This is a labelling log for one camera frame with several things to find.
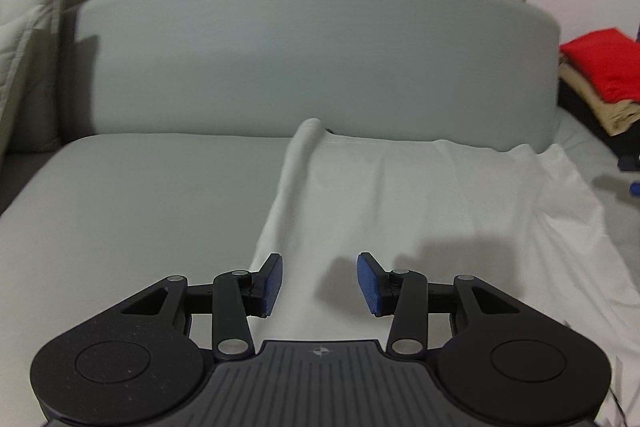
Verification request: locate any white hoodie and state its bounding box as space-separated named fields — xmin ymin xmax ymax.
xmin=250 ymin=118 xmax=639 ymax=426

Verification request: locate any black folded garment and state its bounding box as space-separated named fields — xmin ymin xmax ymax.
xmin=558 ymin=80 xmax=640 ymax=171

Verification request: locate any tan folded garment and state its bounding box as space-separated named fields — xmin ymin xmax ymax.
xmin=558 ymin=62 xmax=639 ymax=136

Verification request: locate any red folded garment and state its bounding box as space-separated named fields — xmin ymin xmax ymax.
xmin=560 ymin=28 xmax=639 ymax=104

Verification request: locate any grey sofa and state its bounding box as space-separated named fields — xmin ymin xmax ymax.
xmin=1 ymin=0 xmax=613 ymax=426

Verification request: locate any front grey throw pillow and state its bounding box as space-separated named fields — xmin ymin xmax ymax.
xmin=0 ymin=4 xmax=46 ymax=160

